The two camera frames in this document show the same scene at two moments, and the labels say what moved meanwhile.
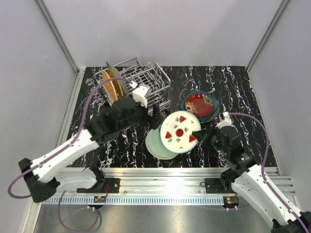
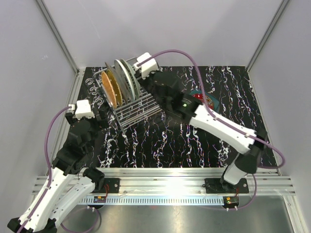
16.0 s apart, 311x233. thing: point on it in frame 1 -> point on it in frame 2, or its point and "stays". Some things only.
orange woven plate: (109, 86) stays
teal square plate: (215, 110) stays
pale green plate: (156, 146) -> (133, 74)
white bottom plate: (176, 131) -> (125, 74)
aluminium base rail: (162, 186) stays
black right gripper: (203, 135) -> (146, 79)
